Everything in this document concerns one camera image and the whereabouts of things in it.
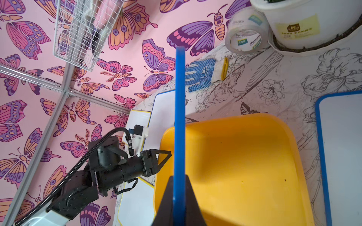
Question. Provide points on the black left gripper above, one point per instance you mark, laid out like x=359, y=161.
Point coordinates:
x=150, y=162

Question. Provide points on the white plant pot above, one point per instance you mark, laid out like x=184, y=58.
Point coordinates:
x=306, y=27

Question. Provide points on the yellow plastic storage tray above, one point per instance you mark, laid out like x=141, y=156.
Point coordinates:
x=246, y=171

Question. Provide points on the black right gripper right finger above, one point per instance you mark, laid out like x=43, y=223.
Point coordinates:
x=193, y=214

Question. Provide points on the yellow-framed whiteboard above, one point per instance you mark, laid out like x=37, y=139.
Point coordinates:
x=137, y=117
x=135, y=207

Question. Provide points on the blue-framed whiteboard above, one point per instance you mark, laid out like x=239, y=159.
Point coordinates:
x=179, y=181
x=162, y=118
x=339, y=128

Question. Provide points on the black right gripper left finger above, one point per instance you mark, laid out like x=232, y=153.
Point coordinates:
x=164, y=216

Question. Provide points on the white wire wall basket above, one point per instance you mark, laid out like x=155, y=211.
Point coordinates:
x=82, y=29

